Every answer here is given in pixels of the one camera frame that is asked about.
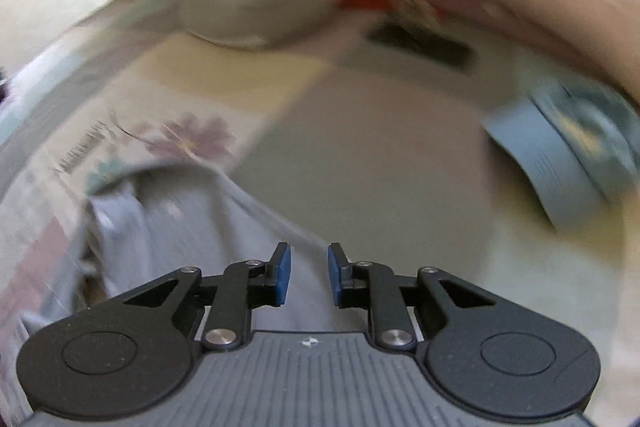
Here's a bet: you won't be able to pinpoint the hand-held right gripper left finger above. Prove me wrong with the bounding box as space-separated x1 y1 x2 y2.
122 242 292 353

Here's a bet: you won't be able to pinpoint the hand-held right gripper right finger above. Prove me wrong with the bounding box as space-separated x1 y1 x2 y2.
327 243 499 353

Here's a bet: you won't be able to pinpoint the grey-blue pants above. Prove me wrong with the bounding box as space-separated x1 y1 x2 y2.
75 167 366 338

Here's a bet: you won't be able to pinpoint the black phone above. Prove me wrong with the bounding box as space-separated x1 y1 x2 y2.
365 23 477 70

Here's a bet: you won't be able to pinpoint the light blue cap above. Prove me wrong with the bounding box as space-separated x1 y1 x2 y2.
482 74 640 233

